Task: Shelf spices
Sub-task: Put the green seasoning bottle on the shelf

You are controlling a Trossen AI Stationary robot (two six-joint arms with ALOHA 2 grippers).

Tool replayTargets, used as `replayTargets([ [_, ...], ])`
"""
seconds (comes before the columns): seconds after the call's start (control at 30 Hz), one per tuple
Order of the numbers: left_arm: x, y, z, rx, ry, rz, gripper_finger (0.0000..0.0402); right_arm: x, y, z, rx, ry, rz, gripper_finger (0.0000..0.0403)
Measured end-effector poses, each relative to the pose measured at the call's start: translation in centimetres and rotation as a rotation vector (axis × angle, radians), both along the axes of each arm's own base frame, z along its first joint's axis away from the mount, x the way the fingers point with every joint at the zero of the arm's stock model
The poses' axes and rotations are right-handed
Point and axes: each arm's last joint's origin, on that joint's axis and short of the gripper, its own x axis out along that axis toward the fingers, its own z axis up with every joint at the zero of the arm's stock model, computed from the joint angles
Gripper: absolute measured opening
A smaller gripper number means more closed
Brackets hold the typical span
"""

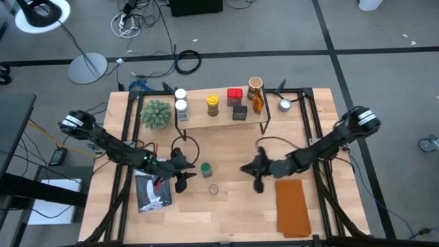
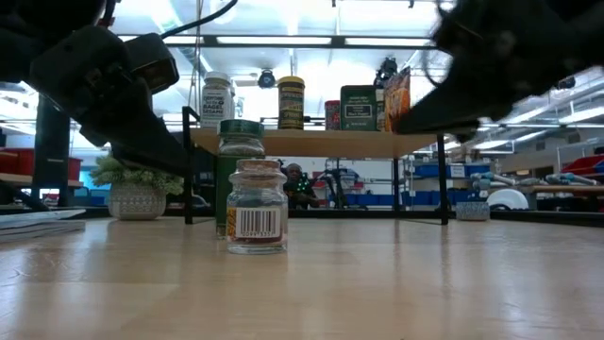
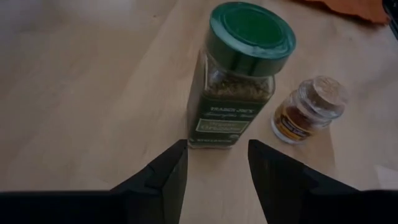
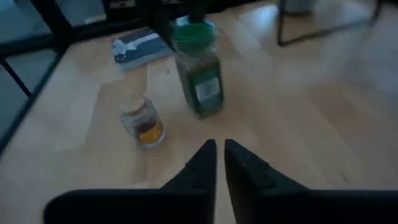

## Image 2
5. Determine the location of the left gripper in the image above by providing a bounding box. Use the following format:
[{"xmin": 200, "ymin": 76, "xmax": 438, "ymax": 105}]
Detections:
[{"xmin": 27, "ymin": 25, "xmax": 191, "ymax": 179}]

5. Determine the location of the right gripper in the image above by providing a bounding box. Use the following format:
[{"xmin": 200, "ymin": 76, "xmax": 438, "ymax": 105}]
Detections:
[{"xmin": 394, "ymin": 0, "xmax": 567, "ymax": 143}]

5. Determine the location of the orange taco seasoning pouch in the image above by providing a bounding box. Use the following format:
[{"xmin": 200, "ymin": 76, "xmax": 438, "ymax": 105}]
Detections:
[{"xmin": 382, "ymin": 65, "xmax": 412, "ymax": 134}]

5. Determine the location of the tan-lid seasoning jar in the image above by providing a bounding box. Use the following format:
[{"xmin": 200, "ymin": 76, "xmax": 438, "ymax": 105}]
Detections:
[{"xmin": 376, "ymin": 87, "xmax": 387, "ymax": 132}]

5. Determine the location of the green black pepper tin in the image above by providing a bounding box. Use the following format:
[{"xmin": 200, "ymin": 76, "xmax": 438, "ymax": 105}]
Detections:
[{"xmin": 339, "ymin": 84, "xmax": 378, "ymax": 132}]

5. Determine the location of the green-lid oregano glass jar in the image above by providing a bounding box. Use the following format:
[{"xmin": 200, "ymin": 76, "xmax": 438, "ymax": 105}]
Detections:
[{"xmin": 215, "ymin": 118, "xmax": 266, "ymax": 239}]

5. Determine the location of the yellow-lid onion spice bottle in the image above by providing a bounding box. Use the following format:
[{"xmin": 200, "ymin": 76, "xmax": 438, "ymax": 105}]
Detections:
[{"xmin": 277, "ymin": 75, "xmax": 307, "ymax": 131}]

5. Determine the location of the green plant in patterned pot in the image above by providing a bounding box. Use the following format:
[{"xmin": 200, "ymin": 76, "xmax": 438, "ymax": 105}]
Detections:
[{"xmin": 89, "ymin": 153, "xmax": 185, "ymax": 222}]

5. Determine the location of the blue storage bin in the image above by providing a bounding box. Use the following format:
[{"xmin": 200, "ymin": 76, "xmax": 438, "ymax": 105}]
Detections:
[{"xmin": 413, "ymin": 162, "xmax": 492, "ymax": 179}]

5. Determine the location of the black mounted device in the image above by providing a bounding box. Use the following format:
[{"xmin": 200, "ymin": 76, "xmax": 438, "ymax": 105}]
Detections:
[{"xmin": 372, "ymin": 56, "xmax": 400, "ymax": 89}]

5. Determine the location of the small patterned ceramic pot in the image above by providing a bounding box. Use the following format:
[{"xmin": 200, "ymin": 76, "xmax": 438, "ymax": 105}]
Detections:
[{"xmin": 455, "ymin": 201, "xmax": 492, "ymax": 222}]

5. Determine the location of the white round disc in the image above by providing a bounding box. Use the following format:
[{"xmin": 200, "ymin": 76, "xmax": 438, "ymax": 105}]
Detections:
[{"xmin": 485, "ymin": 188, "xmax": 530, "ymax": 212}]

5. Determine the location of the small cork-stoppered glass jar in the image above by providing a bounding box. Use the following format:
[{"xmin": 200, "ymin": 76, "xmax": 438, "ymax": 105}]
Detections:
[{"xmin": 226, "ymin": 159, "xmax": 290, "ymax": 256}]

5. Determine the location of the person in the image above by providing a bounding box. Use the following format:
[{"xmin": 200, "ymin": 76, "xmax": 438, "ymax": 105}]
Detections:
[{"xmin": 281, "ymin": 162, "xmax": 322, "ymax": 211}]

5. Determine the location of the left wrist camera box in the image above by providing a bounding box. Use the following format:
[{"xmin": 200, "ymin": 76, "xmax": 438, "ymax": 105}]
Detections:
[{"xmin": 125, "ymin": 32, "xmax": 180, "ymax": 95}]

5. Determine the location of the wooden shelf with black frame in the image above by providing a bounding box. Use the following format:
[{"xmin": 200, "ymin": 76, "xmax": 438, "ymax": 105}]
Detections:
[{"xmin": 181, "ymin": 105, "xmax": 450, "ymax": 227}]

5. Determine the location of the black hanging camera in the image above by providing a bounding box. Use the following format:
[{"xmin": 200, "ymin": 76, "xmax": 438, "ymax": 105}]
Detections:
[{"xmin": 257, "ymin": 68, "xmax": 277, "ymax": 90}]

